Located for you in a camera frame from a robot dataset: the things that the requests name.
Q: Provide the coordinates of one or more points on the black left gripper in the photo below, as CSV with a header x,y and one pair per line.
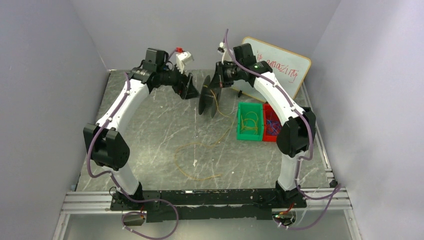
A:
x,y
180,81

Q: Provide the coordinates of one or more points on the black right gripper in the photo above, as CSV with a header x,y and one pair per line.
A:
x,y
219,79

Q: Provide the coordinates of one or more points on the dark grey perforated spool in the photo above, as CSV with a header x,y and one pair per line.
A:
x,y
208,100

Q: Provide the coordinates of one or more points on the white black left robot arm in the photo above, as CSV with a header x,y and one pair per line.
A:
x,y
107,151

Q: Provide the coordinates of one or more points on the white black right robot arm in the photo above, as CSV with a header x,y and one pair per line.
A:
x,y
296,137

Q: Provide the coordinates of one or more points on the green plastic bin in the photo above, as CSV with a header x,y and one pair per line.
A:
x,y
250,122

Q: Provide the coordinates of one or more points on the red plastic bin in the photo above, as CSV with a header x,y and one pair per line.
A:
x,y
271,123

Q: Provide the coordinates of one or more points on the yellow framed whiteboard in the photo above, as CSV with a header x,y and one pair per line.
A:
x,y
289,68

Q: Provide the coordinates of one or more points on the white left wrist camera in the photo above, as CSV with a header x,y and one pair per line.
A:
x,y
182,59

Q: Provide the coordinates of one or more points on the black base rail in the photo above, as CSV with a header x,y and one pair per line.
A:
x,y
166,205

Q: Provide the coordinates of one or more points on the aluminium frame rail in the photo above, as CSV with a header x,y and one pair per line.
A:
x,y
87,202

